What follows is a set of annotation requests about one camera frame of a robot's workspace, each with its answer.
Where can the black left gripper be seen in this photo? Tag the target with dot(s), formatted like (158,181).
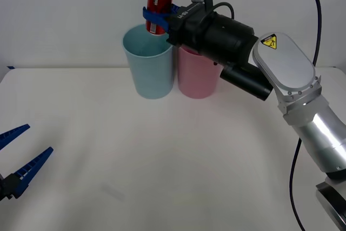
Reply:
(3,187)

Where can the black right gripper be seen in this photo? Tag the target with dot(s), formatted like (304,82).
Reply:
(189,25)

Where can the silver and black right arm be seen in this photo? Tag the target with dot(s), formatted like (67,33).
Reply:
(283,66)

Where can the pale blue plastic bin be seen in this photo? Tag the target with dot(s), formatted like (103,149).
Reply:
(151,76)

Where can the pink plastic bin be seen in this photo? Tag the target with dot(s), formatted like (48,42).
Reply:
(196,79)

